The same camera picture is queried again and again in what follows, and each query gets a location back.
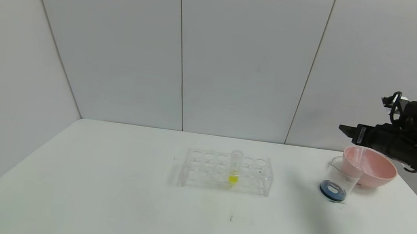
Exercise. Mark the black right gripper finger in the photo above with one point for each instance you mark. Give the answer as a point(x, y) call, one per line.
point(355, 132)

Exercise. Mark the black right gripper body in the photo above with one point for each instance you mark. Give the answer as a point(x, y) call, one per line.
point(361, 134)

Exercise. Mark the test tube with blue pigment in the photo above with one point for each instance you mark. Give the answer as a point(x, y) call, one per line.
point(359, 158)

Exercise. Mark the test tube with red pigment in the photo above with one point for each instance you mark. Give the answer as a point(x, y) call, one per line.
point(371, 171)

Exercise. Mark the test tube with yellow pigment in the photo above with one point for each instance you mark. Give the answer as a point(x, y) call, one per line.
point(233, 177)

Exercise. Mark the clear acrylic test tube rack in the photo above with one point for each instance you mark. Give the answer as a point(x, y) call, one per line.
point(208, 178)

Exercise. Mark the pink bowl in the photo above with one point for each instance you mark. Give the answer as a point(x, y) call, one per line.
point(383, 168)

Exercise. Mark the clear glass beaker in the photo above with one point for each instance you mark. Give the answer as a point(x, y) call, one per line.
point(333, 190)

